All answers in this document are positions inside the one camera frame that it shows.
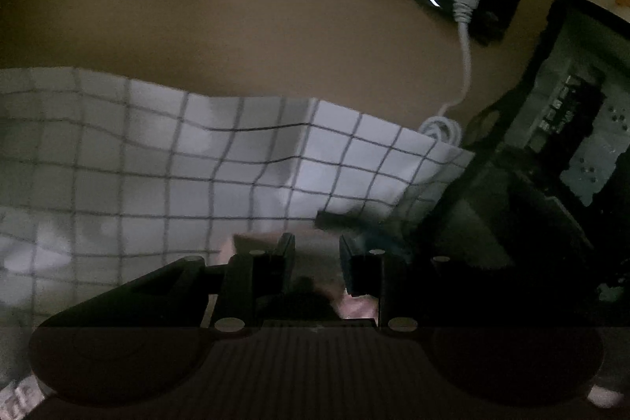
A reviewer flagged white black grid tablecloth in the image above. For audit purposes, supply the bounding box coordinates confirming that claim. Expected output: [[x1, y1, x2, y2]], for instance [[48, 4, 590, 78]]
[[1, 67, 472, 419]]

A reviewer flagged open computer case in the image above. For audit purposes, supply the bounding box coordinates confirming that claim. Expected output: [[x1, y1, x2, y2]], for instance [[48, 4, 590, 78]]
[[393, 0, 630, 303]]

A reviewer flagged white power cable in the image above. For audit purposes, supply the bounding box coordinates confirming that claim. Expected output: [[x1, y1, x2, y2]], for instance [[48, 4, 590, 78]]
[[416, 0, 482, 148]]

